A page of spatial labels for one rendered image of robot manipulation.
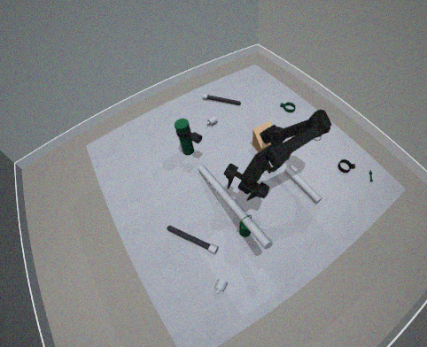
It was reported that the black rod with grey end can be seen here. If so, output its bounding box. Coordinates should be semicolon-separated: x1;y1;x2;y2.
202;94;241;105
167;226;219;254

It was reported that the dark green cylinder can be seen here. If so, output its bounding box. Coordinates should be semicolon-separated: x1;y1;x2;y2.
175;119;194;155

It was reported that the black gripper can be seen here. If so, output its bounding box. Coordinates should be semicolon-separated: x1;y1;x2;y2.
224;164;269;201

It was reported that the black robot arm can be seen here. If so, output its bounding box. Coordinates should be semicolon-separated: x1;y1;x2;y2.
238;110;332;195

